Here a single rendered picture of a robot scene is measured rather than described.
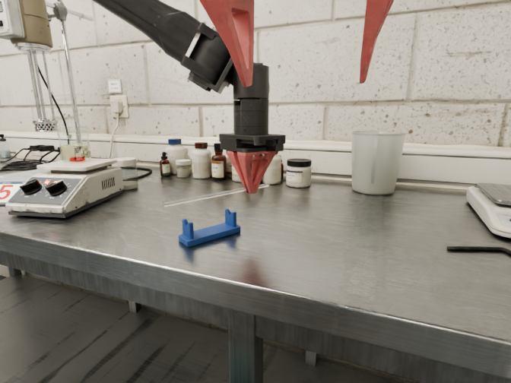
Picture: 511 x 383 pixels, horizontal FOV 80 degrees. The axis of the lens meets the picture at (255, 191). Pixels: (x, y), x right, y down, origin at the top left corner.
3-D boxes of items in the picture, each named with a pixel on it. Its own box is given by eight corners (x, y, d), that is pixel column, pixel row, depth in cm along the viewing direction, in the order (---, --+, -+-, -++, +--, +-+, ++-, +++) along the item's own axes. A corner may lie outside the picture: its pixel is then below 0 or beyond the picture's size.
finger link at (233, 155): (256, 187, 57) (256, 136, 54) (284, 194, 51) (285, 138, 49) (226, 193, 52) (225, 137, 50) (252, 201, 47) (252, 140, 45)
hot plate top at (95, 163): (85, 171, 63) (85, 166, 63) (34, 169, 65) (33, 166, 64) (119, 162, 74) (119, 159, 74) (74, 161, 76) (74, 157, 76)
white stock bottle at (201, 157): (216, 176, 97) (214, 142, 95) (204, 179, 92) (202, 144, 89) (201, 175, 100) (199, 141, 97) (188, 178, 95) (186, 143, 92)
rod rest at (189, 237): (188, 248, 45) (186, 225, 45) (177, 241, 48) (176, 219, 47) (241, 232, 52) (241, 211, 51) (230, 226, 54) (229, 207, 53)
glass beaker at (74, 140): (85, 159, 75) (80, 125, 73) (98, 163, 71) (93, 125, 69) (53, 163, 69) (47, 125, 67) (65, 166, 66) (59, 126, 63)
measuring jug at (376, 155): (401, 204, 68) (409, 135, 64) (341, 197, 73) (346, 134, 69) (398, 186, 84) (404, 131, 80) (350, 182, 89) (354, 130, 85)
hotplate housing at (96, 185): (66, 219, 57) (59, 178, 55) (5, 216, 59) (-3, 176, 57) (130, 191, 79) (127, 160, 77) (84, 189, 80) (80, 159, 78)
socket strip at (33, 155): (80, 163, 122) (78, 153, 121) (16, 158, 136) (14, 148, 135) (92, 162, 127) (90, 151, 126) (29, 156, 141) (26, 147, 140)
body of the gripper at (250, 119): (247, 142, 56) (247, 101, 55) (287, 147, 49) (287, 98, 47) (217, 144, 52) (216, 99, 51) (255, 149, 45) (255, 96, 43)
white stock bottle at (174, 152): (190, 172, 104) (188, 138, 101) (177, 175, 98) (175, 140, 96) (176, 171, 107) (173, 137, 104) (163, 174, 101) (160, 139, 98)
